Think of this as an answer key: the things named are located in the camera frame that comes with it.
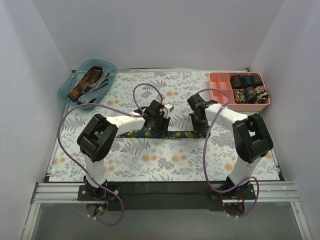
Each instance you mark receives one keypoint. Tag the grey patterned tie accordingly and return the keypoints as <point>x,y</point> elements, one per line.
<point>91,92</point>

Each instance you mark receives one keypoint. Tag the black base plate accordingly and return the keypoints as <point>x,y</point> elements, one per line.
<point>175,195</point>

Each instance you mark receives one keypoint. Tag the brown orange tie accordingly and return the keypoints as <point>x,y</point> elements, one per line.
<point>90,77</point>

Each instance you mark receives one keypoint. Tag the floral table mat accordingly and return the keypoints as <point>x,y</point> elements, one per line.
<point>147,159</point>

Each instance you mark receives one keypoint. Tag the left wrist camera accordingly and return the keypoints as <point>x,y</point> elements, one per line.
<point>167,110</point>

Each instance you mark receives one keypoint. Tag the navy yellow floral tie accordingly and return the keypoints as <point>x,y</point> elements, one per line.
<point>151,134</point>

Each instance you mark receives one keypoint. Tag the teal plastic bin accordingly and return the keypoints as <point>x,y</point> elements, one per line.
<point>76,76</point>

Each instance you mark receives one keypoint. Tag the dark red rolled tie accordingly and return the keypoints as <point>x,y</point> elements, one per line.
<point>236,81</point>

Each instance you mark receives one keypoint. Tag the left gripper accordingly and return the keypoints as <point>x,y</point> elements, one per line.
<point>158,124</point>

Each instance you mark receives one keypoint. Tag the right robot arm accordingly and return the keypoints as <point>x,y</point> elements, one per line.
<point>251,138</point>

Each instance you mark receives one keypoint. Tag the navy patterned rolled tie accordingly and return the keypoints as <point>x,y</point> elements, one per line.
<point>250,95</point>

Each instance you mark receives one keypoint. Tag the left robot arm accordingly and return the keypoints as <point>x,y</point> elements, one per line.
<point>97,138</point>

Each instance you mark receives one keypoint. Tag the teal rolled tie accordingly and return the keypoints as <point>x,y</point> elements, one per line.
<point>246,81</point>

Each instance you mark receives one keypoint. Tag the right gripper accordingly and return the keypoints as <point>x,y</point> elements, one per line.
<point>198,124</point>

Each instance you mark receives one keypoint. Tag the black pink floral rolled tie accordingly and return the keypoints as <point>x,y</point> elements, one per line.
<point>261,94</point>

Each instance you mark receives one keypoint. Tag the pink compartment tray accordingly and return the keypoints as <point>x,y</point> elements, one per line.
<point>221,82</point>

